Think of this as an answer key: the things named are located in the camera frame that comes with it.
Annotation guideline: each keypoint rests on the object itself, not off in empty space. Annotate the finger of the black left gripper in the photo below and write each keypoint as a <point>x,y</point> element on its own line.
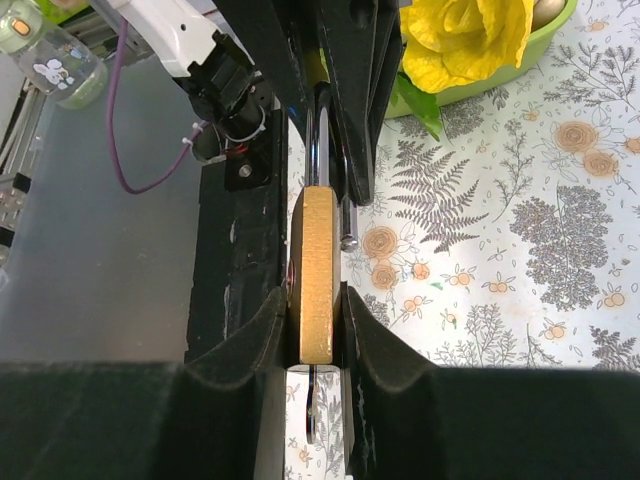
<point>362,46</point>
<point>281,37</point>

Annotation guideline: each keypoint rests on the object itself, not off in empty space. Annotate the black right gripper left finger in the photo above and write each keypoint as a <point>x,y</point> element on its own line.
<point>219,417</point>

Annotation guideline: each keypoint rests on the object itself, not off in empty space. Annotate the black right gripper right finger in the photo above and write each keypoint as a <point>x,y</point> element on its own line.
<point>407,418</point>

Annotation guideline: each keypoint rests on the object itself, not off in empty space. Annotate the large brass padlock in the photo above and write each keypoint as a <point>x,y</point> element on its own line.
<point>314,266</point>

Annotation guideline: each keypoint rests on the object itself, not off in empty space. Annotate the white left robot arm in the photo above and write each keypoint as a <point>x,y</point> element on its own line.
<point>198,56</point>

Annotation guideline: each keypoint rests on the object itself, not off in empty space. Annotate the green lettuce leaf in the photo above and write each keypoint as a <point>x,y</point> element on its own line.
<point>407,99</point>

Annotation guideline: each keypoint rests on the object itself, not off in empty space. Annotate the green tray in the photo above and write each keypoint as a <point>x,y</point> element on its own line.
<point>539,42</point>

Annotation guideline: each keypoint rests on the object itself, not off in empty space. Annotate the white radish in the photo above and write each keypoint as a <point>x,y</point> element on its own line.
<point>545,11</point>

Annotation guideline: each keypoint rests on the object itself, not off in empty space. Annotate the clear bunny bottle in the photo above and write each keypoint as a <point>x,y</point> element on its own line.
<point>54,61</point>

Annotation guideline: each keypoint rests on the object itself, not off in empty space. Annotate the aluminium frame rail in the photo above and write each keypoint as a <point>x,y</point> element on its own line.
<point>94,26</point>

